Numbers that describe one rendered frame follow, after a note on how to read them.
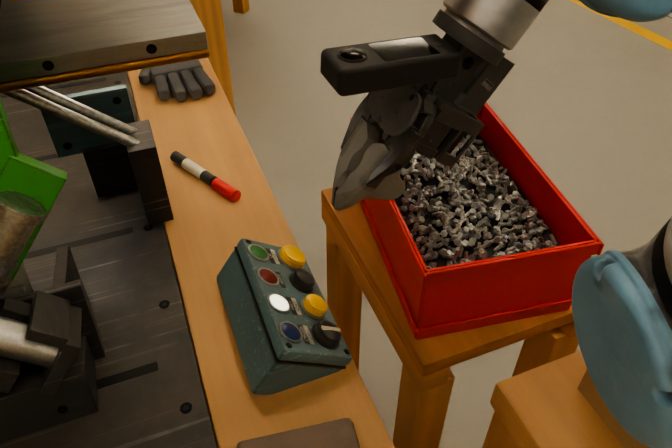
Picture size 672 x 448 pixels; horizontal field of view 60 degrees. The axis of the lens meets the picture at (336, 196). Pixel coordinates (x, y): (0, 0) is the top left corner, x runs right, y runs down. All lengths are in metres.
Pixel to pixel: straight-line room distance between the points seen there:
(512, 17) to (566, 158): 1.99
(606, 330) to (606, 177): 2.07
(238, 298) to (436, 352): 0.25
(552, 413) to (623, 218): 1.68
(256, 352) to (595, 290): 0.30
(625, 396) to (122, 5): 0.58
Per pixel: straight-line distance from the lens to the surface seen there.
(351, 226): 0.84
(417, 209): 0.75
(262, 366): 0.53
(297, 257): 0.61
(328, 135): 2.44
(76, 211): 0.78
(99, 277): 0.69
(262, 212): 0.72
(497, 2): 0.51
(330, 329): 0.54
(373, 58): 0.49
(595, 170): 2.46
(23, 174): 0.51
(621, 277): 0.36
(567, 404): 0.65
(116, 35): 0.62
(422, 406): 0.79
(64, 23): 0.67
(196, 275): 0.66
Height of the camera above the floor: 1.37
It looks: 40 degrees down
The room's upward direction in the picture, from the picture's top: straight up
